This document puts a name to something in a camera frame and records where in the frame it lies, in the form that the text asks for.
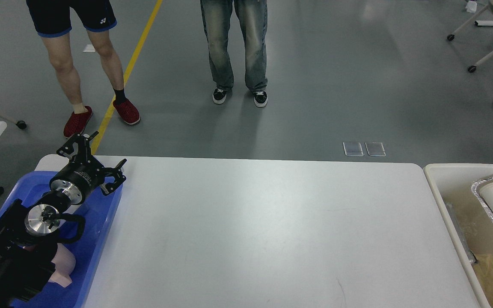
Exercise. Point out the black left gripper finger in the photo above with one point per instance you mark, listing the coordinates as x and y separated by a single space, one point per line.
112 178
77 150

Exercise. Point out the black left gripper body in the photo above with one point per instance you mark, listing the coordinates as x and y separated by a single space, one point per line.
77 181

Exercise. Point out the pink mug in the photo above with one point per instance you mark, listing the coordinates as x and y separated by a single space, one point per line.
65 262

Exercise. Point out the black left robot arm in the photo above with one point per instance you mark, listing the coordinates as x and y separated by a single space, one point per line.
52 234

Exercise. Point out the blue plastic bin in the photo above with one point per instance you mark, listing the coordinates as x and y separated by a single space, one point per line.
99 211

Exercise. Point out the white paper scrap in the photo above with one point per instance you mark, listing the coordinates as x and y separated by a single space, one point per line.
89 48

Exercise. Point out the clear floor plate left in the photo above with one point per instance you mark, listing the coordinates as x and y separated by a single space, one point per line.
353 149

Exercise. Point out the clear floor plate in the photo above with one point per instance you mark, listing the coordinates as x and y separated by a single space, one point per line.
376 149
353 149

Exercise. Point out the clear floor plate right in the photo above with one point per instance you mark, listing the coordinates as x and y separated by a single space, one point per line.
376 149

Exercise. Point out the foil tray in bin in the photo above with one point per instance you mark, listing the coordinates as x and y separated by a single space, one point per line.
470 255

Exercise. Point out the beige plastic bin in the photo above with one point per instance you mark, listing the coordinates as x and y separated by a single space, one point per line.
451 183

